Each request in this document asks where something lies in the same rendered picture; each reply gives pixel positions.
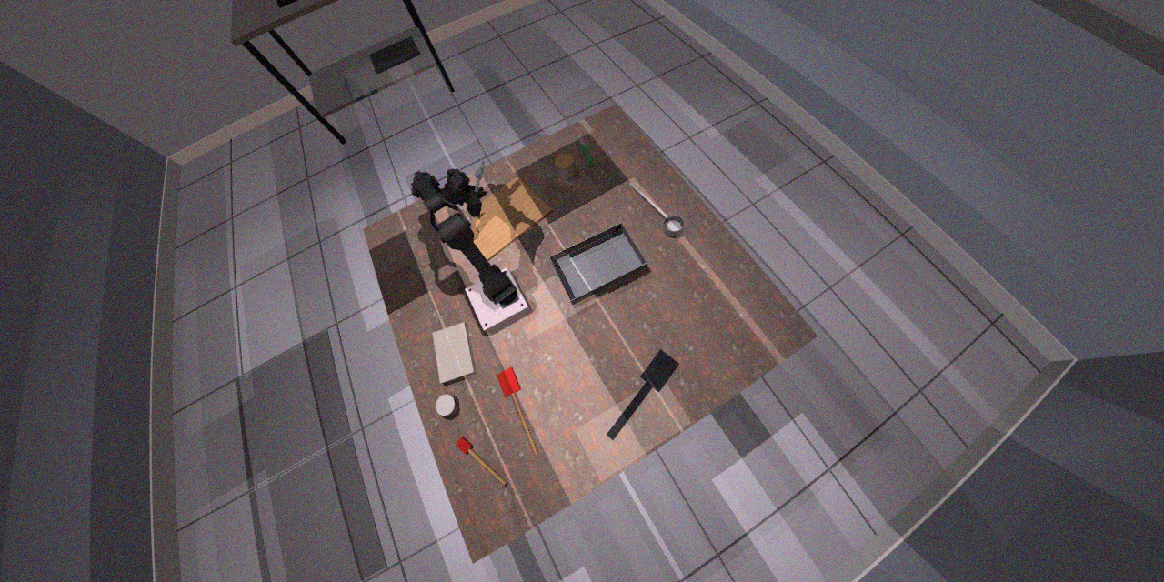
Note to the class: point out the wooden board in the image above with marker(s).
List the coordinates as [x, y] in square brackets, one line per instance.
[507, 215]

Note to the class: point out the grey saucepan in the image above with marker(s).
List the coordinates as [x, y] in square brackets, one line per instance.
[673, 225]

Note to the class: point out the grey cylinder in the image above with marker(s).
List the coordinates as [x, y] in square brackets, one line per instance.
[447, 405]

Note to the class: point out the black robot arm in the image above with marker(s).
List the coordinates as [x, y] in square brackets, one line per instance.
[455, 231]

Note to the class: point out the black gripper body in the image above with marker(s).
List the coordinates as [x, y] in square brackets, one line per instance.
[473, 203]

